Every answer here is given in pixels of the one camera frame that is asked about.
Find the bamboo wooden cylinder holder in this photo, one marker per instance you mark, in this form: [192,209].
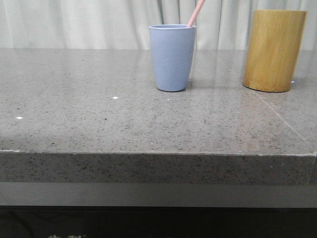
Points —
[274,44]

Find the blue plastic cup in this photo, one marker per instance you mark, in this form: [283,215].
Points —
[172,48]

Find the white pleated curtain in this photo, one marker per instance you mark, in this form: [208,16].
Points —
[124,24]

